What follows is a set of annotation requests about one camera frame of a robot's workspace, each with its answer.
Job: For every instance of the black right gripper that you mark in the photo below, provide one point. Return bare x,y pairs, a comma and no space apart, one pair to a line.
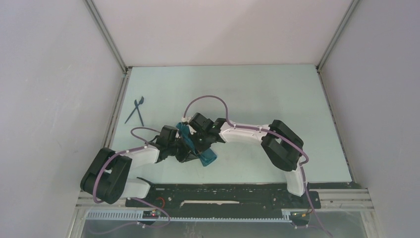
200,147

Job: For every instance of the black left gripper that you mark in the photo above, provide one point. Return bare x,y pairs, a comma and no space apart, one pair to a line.
187,154

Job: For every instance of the teal cloth napkin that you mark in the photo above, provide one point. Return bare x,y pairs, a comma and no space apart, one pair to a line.
206,156

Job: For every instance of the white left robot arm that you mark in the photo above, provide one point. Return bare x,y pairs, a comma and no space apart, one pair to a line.
107,178

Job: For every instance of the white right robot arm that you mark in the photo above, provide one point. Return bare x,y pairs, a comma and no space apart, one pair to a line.
282,146

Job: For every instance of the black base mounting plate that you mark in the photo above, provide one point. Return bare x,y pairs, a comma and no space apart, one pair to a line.
230,200

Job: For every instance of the aluminium left side rail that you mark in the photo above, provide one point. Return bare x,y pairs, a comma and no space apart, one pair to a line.
116,107

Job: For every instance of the white slotted cable duct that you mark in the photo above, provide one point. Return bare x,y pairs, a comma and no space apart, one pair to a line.
147,215

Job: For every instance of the aluminium left corner post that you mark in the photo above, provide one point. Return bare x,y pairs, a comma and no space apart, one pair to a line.
100,23

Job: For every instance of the aluminium corner post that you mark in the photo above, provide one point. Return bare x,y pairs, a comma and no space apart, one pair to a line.
337,34
100,23

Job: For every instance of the aluminium front frame rail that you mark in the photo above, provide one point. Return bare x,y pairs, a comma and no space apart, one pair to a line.
353,200

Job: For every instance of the aluminium right corner post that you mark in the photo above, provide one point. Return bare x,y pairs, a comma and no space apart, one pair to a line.
337,34

